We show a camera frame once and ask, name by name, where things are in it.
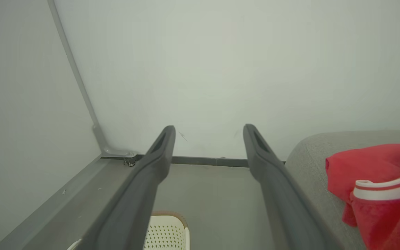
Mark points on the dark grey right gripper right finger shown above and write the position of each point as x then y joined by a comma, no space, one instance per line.
283,201

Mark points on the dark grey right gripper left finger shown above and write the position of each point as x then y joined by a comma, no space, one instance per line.
130,201

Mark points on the grey fabric sofa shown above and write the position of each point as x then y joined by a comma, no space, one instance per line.
311,156

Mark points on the white perforated plastic laundry basket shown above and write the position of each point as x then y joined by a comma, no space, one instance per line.
167,232

